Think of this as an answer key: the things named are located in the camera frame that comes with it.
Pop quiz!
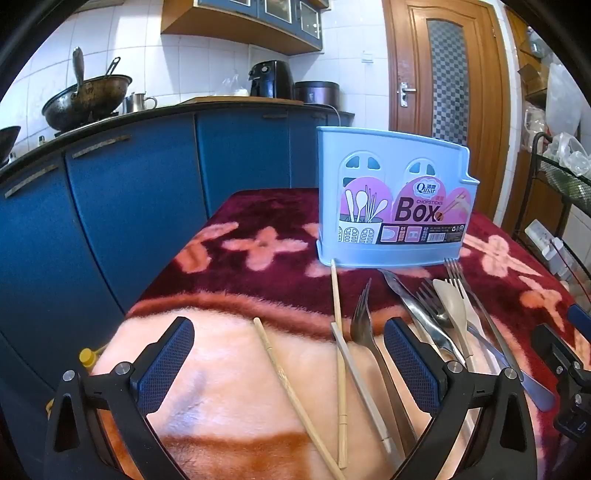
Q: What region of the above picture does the clear plastic bag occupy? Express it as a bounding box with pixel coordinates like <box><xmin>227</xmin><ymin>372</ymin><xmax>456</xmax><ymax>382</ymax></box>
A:
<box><xmin>542</xmin><ymin>132</ymin><xmax>591</xmax><ymax>175</ymax></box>

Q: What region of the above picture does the blue kitchen counter cabinet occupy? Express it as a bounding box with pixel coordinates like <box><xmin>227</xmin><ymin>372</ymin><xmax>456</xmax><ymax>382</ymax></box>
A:
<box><xmin>0</xmin><ymin>99</ymin><xmax>355</xmax><ymax>418</ymax></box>

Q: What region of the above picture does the wooden wall shelf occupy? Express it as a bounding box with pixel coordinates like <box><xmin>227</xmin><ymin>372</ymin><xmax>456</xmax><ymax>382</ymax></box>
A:
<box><xmin>505</xmin><ymin>8</ymin><xmax>556</xmax><ymax>154</ymax></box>

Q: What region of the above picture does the steel table knife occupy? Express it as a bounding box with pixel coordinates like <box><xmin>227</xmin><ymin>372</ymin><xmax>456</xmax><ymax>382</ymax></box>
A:
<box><xmin>379</xmin><ymin>268</ymin><xmax>467</xmax><ymax>370</ymax></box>

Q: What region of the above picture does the dark pan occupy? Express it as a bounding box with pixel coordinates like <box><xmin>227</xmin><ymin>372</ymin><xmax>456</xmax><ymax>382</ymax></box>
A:
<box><xmin>0</xmin><ymin>126</ymin><xmax>22</xmax><ymax>164</ymax></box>

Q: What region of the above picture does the black air fryer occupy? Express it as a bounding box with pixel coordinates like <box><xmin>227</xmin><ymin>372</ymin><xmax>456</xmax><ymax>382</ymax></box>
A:
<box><xmin>249</xmin><ymin>60</ymin><xmax>295</xmax><ymax>100</ymax></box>

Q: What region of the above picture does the plastic bag on counter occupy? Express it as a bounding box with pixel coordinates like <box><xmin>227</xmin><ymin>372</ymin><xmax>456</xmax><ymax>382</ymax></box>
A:
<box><xmin>221</xmin><ymin>73</ymin><xmax>250</xmax><ymax>98</ymax></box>

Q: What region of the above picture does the dark rice cooker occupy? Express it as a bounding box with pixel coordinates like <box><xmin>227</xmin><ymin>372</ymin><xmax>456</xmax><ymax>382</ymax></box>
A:
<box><xmin>294</xmin><ymin>80</ymin><xmax>341</xmax><ymax>106</ymax></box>

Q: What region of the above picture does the wooden cutting board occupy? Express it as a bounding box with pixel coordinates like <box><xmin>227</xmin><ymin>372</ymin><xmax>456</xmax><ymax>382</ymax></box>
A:
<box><xmin>177</xmin><ymin>95</ymin><xmax>306</xmax><ymax>106</ymax></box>

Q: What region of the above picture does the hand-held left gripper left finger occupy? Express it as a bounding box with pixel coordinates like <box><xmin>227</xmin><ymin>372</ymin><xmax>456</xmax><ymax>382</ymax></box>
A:
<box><xmin>44</xmin><ymin>316</ymin><xmax>195</xmax><ymax>480</ymax></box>

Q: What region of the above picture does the beige plastic spoon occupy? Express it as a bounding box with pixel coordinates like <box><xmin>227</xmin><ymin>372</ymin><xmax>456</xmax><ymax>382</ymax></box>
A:
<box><xmin>433</xmin><ymin>278</ymin><xmax>475</xmax><ymax>360</ymax></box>

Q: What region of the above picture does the small steel pitcher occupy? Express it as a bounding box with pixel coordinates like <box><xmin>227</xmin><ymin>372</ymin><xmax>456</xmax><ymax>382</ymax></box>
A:
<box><xmin>123</xmin><ymin>92</ymin><xmax>158</xmax><ymax>114</ymax></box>

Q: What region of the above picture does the red flower printed blanket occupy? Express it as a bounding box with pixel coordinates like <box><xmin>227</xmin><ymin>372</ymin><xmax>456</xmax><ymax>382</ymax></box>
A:
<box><xmin>90</xmin><ymin>188</ymin><xmax>586</xmax><ymax>480</ymax></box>

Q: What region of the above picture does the dark metal wok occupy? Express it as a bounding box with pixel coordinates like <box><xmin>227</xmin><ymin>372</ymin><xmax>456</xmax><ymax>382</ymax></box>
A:
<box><xmin>41</xmin><ymin>74</ymin><xmax>134</xmax><ymax>132</ymax></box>

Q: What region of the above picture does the wooden door with glass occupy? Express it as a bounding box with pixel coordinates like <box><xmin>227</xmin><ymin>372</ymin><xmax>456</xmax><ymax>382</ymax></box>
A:
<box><xmin>382</xmin><ymin>0</ymin><xmax>514</xmax><ymax>232</ymax></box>

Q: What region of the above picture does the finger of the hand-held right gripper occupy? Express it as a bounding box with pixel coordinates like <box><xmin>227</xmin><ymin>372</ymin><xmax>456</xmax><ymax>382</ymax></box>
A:
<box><xmin>567</xmin><ymin>304</ymin><xmax>591</xmax><ymax>331</ymax></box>
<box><xmin>531</xmin><ymin>324</ymin><xmax>584</xmax><ymax>370</ymax></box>

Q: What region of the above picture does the blue wooden wall cabinet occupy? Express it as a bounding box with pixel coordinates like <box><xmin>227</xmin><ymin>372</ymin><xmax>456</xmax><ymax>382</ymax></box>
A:
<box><xmin>160</xmin><ymin>0</ymin><xmax>324</xmax><ymax>57</ymax></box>

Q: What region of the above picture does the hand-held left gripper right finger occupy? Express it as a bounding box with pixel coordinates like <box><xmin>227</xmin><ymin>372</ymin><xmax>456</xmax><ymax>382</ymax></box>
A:
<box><xmin>383</xmin><ymin>316</ymin><xmax>539</xmax><ymax>480</ymax></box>

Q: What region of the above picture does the black wire rack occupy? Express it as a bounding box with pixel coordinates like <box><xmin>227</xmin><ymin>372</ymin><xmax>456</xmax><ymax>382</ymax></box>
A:
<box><xmin>512</xmin><ymin>131</ymin><xmax>591</xmax><ymax>298</ymax></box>

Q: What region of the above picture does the light blue utensil holder box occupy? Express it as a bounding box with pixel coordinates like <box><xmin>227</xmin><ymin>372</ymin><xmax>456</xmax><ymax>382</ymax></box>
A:
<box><xmin>316</xmin><ymin>126</ymin><xmax>481</xmax><ymax>269</ymax></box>

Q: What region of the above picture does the beige chopstick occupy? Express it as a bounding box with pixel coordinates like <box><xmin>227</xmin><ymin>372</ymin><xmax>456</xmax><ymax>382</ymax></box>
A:
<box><xmin>330</xmin><ymin>322</ymin><xmax>396</xmax><ymax>456</ymax></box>

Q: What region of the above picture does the silver door handle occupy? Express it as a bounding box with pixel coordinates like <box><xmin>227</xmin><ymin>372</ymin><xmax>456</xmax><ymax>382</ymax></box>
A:
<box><xmin>397</xmin><ymin>82</ymin><xmax>419</xmax><ymax>110</ymax></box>

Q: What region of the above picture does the red cable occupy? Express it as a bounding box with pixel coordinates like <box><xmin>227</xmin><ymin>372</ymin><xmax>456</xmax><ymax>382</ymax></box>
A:
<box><xmin>551</xmin><ymin>239</ymin><xmax>591</xmax><ymax>298</ymax></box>

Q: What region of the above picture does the bamboo chopstick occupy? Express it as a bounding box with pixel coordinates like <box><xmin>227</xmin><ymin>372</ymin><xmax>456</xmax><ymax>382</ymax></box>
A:
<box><xmin>329</xmin><ymin>259</ymin><xmax>348</xmax><ymax>470</ymax></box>
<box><xmin>252</xmin><ymin>317</ymin><xmax>348</xmax><ymax>480</ymax></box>

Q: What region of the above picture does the metal wok spatula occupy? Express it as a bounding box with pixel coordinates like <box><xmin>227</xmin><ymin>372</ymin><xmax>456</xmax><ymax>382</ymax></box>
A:
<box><xmin>71</xmin><ymin>46</ymin><xmax>87</xmax><ymax>100</ymax></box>

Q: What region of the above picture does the white power strip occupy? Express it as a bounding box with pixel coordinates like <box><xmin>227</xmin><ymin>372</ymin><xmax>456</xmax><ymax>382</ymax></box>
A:
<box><xmin>525</xmin><ymin>219</ymin><xmax>574</xmax><ymax>278</ymax></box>

